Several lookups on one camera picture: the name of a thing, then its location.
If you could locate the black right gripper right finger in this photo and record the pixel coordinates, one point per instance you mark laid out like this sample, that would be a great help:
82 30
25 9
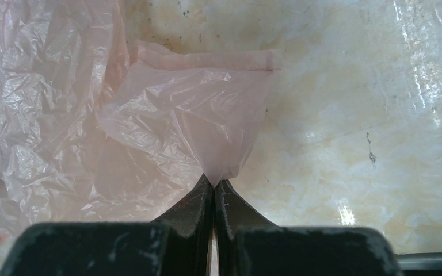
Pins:
250 244

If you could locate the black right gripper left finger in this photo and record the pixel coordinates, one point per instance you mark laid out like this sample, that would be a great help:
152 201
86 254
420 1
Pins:
178 242

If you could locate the pink plastic trash bag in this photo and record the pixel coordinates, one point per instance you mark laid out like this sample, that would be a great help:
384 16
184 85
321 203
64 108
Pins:
112 110

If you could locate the aluminium frame rail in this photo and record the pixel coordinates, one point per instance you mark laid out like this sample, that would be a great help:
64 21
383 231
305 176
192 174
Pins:
420 261

